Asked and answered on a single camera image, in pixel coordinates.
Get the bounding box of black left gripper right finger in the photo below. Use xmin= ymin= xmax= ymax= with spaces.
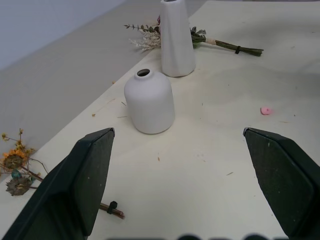
xmin=243 ymin=127 xmax=320 ymax=240

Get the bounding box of short round white vase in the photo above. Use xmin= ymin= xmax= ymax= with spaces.
xmin=123 ymin=69 xmax=176 ymax=135

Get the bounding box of dried yellow sunflower bouquet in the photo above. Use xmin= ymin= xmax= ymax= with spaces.
xmin=0 ymin=128 xmax=125 ymax=220

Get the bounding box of tall white faceted vase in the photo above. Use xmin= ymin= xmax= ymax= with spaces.
xmin=159 ymin=0 xmax=197 ymax=78

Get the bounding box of dried green white flower bouquet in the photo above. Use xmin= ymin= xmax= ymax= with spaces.
xmin=123 ymin=14 xmax=265 ymax=57

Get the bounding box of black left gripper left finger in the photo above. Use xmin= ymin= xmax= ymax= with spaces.
xmin=0 ymin=127 xmax=116 ymax=240

